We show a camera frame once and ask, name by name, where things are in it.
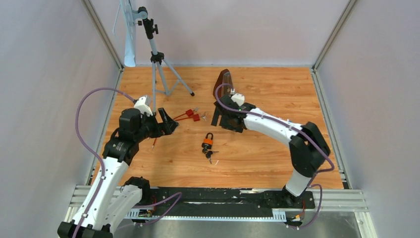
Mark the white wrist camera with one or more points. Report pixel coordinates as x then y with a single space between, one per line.
237 98
143 105

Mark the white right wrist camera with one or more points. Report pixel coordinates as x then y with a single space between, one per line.
237 98

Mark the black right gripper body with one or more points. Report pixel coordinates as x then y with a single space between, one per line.
237 128

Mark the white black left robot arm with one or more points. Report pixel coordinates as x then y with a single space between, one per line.
99 216

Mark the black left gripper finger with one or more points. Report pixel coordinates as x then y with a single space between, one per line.
164 116
169 126

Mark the white board on tripod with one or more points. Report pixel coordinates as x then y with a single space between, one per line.
126 11

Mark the black padlock keys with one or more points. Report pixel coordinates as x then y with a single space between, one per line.
208 154

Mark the silver keys of near lock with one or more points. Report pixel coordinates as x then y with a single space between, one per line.
203 117

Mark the grey camera tripod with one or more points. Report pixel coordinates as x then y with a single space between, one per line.
157 58

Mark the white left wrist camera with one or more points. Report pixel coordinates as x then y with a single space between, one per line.
143 105

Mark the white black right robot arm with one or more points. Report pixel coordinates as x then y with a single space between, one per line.
307 146

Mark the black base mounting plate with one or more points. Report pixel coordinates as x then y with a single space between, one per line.
223 202

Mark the brown wooden metronome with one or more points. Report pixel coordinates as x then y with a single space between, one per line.
224 84

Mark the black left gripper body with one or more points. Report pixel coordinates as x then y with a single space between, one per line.
148 125

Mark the orange black padlock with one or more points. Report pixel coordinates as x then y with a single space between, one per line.
208 141

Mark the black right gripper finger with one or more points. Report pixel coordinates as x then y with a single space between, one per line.
215 117
225 121

